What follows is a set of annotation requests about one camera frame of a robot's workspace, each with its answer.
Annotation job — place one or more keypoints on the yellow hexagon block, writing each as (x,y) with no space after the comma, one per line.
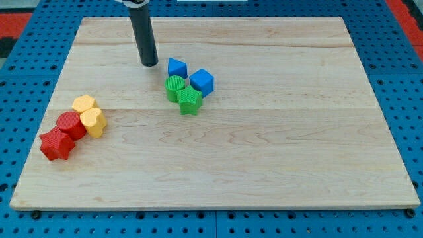
(84,103)

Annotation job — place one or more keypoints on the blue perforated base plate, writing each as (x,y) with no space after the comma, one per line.
(37,35)

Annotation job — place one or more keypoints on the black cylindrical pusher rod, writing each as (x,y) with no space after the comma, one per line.
(143,32)

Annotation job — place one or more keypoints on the green cylinder block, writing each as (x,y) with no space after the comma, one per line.
(173,84)

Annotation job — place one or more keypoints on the blue cube block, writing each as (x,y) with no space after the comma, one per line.
(202,81)

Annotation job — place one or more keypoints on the wooden board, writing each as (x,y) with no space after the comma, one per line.
(292,124)

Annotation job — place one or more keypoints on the red cylinder block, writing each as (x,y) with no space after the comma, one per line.
(70,124)

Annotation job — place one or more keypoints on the yellow heart block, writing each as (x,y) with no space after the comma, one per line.
(94,122)

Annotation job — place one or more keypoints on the green star block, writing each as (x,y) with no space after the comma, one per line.
(189,100)

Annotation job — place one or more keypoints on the red star block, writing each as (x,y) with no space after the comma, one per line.
(56,144)

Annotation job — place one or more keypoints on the blue triangle block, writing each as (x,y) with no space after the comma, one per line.
(178,68)

